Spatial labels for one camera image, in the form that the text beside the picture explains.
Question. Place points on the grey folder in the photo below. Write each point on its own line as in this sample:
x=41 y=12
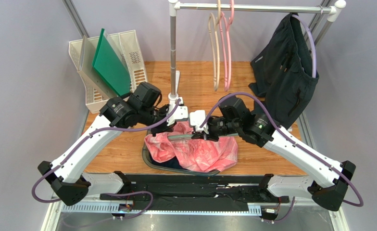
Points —
x=86 y=70

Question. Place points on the beige clothes hanger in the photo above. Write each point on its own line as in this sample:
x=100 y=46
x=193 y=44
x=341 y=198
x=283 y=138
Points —
x=213 y=23

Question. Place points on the metal clothes rack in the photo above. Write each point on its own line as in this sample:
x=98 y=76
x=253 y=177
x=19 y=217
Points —
x=325 y=15

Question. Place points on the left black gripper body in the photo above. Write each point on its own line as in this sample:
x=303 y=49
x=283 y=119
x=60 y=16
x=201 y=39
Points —
x=156 y=116

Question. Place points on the white plastic file tray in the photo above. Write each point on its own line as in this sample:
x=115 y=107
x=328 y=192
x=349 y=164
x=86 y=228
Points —
x=129 y=49

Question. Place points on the pink patterned shorts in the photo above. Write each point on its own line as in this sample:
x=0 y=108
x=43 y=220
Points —
x=195 y=155

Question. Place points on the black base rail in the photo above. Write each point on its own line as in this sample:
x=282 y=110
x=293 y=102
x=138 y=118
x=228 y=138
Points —
x=220 y=193

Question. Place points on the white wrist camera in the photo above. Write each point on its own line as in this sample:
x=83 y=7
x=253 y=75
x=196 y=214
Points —
x=196 y=119
x=177 y=111

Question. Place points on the pink clothes hanger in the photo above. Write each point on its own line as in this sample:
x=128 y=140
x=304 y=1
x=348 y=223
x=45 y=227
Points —
x=227 y=45

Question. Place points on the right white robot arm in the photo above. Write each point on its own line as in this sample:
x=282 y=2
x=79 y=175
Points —
x=327 y=180

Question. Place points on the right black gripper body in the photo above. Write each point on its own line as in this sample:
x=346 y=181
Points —
x=211 y=128

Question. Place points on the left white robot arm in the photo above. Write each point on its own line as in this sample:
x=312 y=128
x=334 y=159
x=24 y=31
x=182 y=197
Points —
x=131 y=112

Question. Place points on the grey laundry basket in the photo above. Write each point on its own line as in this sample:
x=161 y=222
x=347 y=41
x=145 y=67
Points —
x=146 y=158

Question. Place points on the purple clothes hanger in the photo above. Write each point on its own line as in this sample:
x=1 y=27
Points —
x=311 y=40

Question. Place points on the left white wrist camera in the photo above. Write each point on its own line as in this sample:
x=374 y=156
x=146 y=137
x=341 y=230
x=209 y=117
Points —
x=177 y=111

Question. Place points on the navy blue garment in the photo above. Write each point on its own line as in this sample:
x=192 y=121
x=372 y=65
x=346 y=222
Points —
x=171 y=163

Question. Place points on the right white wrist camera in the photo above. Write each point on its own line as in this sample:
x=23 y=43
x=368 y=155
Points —
x=196 y=119

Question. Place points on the dark hanging shorts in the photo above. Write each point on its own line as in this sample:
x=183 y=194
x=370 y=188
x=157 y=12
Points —
x=284 y=72

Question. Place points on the green clothes hanger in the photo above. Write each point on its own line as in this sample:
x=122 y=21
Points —
x=180 y=137

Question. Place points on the green folder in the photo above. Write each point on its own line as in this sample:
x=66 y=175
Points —
x=108 y=64

